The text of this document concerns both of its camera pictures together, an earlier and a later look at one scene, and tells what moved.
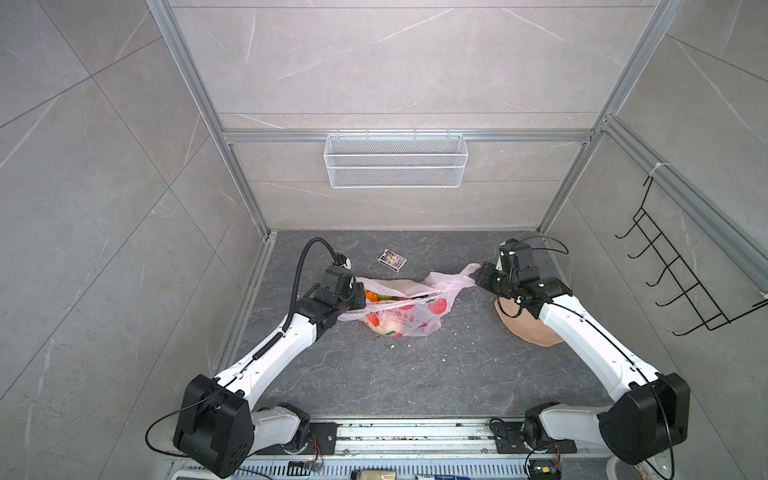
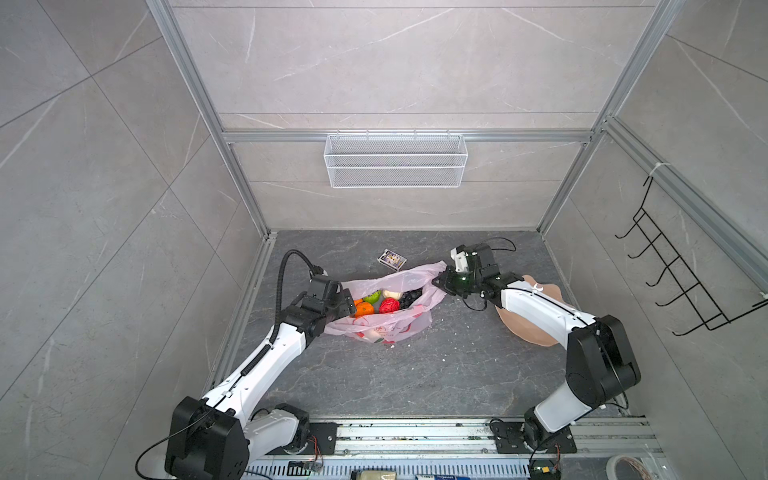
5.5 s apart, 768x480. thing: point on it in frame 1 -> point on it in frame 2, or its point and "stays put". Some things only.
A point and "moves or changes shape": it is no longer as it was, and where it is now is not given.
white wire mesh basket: (395, 161) stays put
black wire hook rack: (704, 309) stays put
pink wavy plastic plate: (525, 323) stays put
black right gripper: (482, 277) -> (446, 284)
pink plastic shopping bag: (395, 308) moves or changes shape
